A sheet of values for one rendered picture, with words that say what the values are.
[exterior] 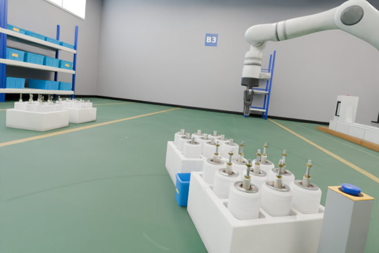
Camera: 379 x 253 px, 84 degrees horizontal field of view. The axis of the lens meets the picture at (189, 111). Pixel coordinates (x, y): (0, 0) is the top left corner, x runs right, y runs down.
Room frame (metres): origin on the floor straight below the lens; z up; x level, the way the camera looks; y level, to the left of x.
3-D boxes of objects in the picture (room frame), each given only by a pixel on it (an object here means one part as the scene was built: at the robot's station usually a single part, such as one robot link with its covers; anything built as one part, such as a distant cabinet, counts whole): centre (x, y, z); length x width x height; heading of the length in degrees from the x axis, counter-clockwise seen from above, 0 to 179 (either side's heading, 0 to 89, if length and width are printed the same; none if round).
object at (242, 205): (0.64, -0.20, 0.16); 0.10 x 0.10 x 0.18
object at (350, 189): (0.53, -0.44, 0.32); 0.04 x 0.04 x 0.02
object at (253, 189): (0.64, -0.20, 0.25); 0.08 x 0.08 x 0.01
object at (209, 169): (0.86, -0.13, 0.16); 0.10 x 0.10 x 0.18
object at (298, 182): (0.71, -0.43, 0.25); 0.08 x 0.08 x 0.01
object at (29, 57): (4.55, 3.58, 0.90); 0.50 x 0.38 x 0.21; 79
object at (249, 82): (0.90, -0.24, 0.57); 0.08 x 0.08 x 0.09
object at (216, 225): (0.78, -0.28, 0.09); 0.39 x 0.39 x 0.18; 17
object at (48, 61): (4.97, 3.50, 0.90); 0.50 x 0.38 x 0.21; 80
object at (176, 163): (1.31, -0.12, 0.09); 0.39 x 0.39 x 0.18; 17
